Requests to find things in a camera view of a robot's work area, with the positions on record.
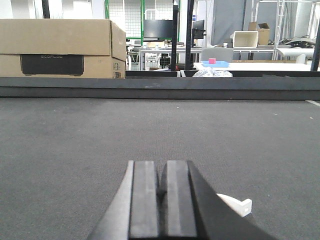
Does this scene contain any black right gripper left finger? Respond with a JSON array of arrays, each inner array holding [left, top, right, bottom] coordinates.
[[87, 160, 159, 240]]

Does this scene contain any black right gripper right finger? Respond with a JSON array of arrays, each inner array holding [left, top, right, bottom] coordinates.
[[161, 160, 275, 240]]

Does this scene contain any white plastic bin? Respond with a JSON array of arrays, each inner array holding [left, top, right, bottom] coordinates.
[[230, 31, 259, 49]]

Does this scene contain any crumpled clear plastic bag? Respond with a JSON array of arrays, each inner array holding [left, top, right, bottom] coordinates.
[[193, 67, 233, 78]]

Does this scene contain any blue shallow tray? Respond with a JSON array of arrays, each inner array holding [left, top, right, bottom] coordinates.
[[201, 60, 229, 68]]

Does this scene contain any white table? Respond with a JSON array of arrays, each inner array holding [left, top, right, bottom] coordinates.
[[193, 61, 320, 72]]

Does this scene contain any pink cube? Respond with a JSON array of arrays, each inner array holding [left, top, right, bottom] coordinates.
[[208, 58, 216, 65]]

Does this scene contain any black computer monitor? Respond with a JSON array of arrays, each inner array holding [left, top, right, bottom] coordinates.
[[143, 19, 173, 39]]

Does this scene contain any small open cardboard box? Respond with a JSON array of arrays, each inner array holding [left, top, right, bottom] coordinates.
[[248, 21, 270, 46]]

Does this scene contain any large cardboard box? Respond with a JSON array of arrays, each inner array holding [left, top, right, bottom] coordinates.
[[0, 19, 126, 79]]

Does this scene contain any white plastic gripper mount piece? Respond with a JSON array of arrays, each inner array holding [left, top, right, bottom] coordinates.
[[216, 193, 253, 217]]

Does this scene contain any black vertical post left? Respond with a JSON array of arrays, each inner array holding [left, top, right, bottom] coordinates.
[[170, 0, 179, 71]]

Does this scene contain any black vertical post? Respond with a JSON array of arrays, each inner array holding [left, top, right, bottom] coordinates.
[[184, 0, 194, 70], [170, 0, 179, 71]]

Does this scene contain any black vertical post right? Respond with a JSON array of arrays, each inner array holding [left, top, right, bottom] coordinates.
[[184, 0, 194, 70]]

